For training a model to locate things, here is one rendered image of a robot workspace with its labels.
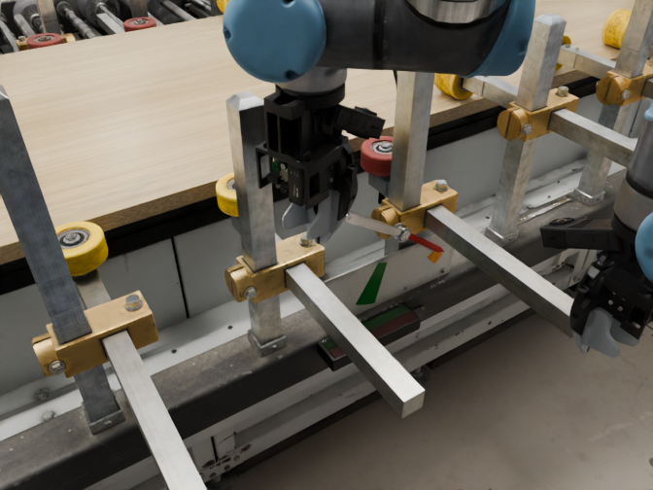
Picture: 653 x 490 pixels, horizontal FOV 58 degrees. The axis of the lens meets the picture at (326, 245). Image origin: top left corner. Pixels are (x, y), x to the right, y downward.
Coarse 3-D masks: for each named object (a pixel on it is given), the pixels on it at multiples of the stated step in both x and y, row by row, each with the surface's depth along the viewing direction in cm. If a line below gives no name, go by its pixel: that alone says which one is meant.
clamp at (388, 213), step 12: (432, 192) 94; (444, 192) 94; (456, 192) 94; (384, 204) 92; (420, 204) 91; (432, 204) 92; (444, 204) 93; (456, 204) 95; (372, 216) 92; (384, 216) 89; (396, 216) 90; (408, 216) 90; (420, 216) 91; (420, 228) 93
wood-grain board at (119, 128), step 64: (576, 0) 166; (0, 64) 128; (64, 64) 128; (128, 64) 128; (192, 64) 128; (64, 128) 104; (128, 128) 104; (192, 128) 104; (384, 128) 105; (64, 192) 88; (128, 192) 88; (192, 192) 90; (0, 256) 79
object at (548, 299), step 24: (384, 192) 100; (432, 216) 91; (456, 216) 90; (456, 240) 88; (480, 240) 85; (480, 264) 85; (504, 264) 81; (528, 288) 78; (552, 288) 77; (552, 312) 76
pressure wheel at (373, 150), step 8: (384, 136) 101; (368, 144) 99; (376, 144) 99; (384, 144) 98; (392, 144) 99; (368, 152) 96; (376, 152) 97; (384, 152) 97; (368, 160) 96; (376, 160) 95; (384, 160) 95; (368, 168) 97; (376, 168) 96; (384, 168) 96; (384, 176) 97
